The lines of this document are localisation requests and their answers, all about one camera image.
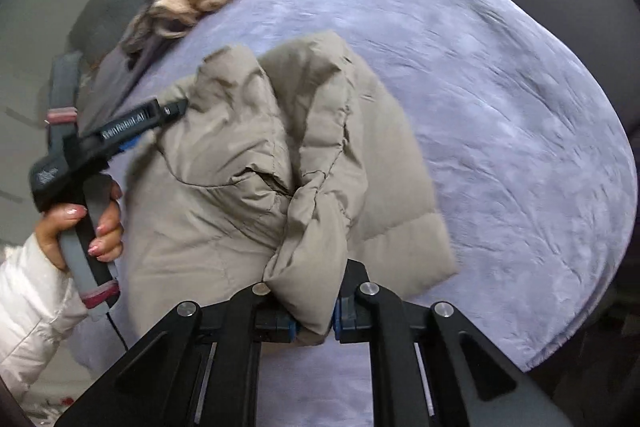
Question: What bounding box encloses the lavender embossed bed cover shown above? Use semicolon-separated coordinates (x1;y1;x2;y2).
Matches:
68;0;638;426

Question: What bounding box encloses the person left hand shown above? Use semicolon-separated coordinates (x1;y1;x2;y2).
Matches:
34;178;125;273

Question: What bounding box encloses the white puffer sleeve forearm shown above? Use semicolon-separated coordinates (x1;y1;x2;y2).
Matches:
0;236;88;401

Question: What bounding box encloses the beige quilted puffer jacket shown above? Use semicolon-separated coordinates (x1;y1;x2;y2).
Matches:
125;31;458;345

